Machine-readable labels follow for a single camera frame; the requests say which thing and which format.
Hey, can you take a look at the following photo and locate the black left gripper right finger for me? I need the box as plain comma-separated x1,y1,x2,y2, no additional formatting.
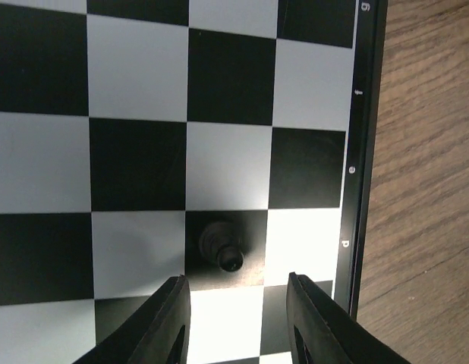
287,272,408,364

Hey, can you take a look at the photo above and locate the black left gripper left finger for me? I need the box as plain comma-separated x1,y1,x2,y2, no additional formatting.
75,275,191,364

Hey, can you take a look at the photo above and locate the black pawn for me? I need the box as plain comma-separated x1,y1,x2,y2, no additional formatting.
198,220,244,272

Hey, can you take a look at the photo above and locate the black and white chessboard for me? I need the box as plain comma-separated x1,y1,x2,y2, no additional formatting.
0,1,388,363

